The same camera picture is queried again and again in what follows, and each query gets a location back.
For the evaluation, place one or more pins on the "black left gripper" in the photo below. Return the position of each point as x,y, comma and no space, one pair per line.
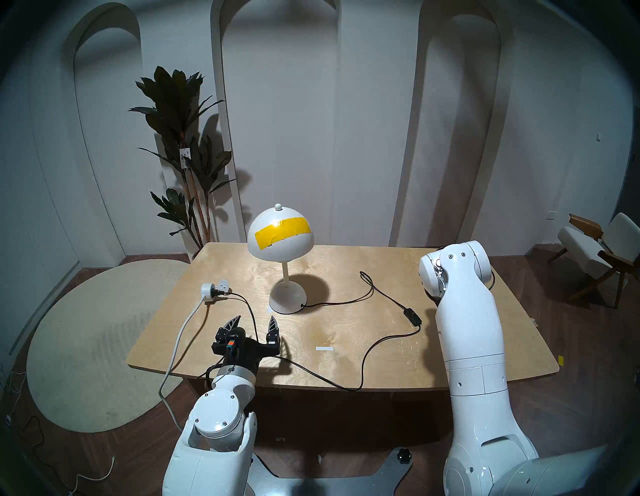
245,351

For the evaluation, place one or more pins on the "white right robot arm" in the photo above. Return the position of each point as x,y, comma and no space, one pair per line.
470,340

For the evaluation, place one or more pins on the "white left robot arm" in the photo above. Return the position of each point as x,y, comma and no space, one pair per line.
220,417

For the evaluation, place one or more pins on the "white mushroom table lamp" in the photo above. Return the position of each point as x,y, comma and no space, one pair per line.
287,253

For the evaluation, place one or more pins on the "white round extension socket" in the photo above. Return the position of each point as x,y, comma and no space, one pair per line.
207,288

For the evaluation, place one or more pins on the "yellow tape strip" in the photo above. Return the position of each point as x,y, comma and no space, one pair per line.
282,232

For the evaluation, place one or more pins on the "oval beige rug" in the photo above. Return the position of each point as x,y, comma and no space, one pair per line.
90,340

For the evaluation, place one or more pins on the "white plant tag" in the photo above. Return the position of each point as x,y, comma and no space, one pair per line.
184,159

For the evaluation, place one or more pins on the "black star knob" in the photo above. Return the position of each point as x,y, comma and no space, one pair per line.
404,455

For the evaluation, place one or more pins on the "tall dark green plant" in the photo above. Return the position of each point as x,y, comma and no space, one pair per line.
172,95

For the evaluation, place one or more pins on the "wooden armchair with white cushions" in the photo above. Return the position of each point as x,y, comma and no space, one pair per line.
580,242

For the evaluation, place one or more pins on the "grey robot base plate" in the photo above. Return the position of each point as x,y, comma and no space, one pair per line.
350,485

